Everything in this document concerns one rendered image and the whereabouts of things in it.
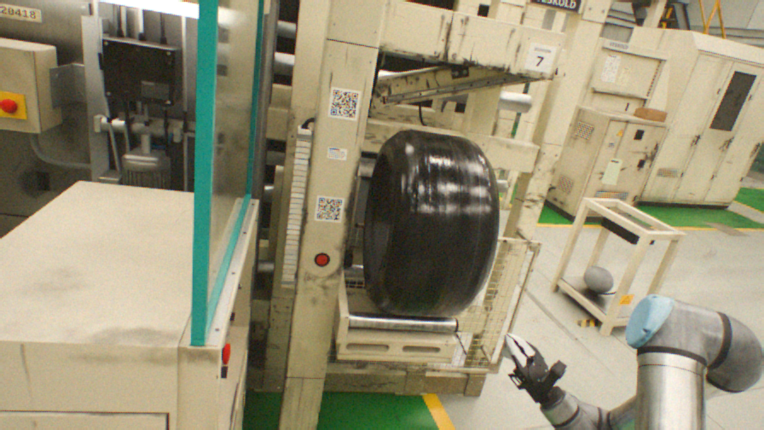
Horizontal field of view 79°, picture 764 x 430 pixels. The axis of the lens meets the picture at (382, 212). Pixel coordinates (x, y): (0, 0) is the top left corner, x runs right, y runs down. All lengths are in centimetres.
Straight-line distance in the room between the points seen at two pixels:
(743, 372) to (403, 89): 117
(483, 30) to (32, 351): 132
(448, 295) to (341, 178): 42
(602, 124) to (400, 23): 427
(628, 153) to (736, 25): 874
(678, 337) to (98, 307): 98
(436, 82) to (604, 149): 411
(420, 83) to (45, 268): 119
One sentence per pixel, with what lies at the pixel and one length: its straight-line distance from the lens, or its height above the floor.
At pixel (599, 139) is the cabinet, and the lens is 554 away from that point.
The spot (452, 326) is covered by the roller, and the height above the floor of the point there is 91.
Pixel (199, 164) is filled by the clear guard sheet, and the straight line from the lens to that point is 57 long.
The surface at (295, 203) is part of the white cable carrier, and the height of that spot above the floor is 122.
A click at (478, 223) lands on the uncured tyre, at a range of 119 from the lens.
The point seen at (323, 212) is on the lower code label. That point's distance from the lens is 128.
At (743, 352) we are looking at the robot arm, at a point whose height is 127.
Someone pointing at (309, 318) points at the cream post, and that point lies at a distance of 146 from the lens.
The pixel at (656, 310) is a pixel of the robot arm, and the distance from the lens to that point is 104.
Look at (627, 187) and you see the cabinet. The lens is 609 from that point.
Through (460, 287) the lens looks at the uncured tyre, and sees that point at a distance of 124.
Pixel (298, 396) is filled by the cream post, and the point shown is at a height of 54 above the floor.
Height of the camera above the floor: 171
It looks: 22 degrees down
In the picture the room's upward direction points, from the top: 11 degrees clockwise
